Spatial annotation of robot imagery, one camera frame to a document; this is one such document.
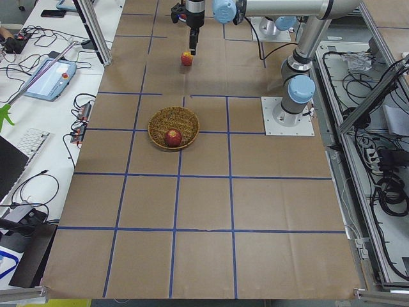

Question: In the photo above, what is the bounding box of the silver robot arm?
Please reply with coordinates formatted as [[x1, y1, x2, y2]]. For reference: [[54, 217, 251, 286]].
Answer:
[[171, 1, 361, 115], [259, 16, 298, 36]]

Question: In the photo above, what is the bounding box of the black smartphone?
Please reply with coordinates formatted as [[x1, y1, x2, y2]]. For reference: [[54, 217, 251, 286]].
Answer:
[[40, 10, 66, 18]]

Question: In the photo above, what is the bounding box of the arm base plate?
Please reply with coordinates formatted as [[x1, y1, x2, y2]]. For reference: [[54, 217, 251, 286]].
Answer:
[[250, 16, 297, 42], [261, 97, 315, 137]]

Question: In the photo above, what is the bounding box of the teach pendant tablet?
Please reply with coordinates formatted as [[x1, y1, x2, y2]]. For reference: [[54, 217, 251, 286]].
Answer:
[[24, 59, 77, 101]]

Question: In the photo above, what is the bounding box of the red apple in basket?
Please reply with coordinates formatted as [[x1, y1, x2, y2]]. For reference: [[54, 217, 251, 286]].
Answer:
[[164, 129, 183, 148]]

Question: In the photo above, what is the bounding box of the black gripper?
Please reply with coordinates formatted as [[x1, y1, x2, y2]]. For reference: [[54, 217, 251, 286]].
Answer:
[[171, 0, 205, 56]]

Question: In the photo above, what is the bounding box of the black laptop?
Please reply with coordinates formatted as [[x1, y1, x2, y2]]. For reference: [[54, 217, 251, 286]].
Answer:
[[0, 137, 29, 200]]

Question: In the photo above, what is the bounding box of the woven wicker basket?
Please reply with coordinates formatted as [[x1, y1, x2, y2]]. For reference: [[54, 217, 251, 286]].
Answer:
[[148, 106, 199, 151]]

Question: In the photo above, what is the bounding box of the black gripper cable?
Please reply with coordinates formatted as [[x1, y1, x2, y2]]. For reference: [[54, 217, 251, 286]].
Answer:
[[242, 15, 268, 61]]

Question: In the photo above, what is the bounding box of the white keyboard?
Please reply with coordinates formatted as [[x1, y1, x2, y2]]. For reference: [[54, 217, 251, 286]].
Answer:
[[16, 128, 50, 161]]

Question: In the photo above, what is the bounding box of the aluminium frame post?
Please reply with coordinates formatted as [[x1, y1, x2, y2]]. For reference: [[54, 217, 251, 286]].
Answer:
[[73, 0, 112, 67]]

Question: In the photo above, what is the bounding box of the green tipped metal pole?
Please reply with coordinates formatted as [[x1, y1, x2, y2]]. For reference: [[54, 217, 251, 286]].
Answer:
[[0, 40, 79, 126]]

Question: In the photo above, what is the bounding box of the red apple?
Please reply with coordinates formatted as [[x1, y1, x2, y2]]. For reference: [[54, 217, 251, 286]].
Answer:
[[164, 129, 183, 148], [180, 51, 194, 67]]

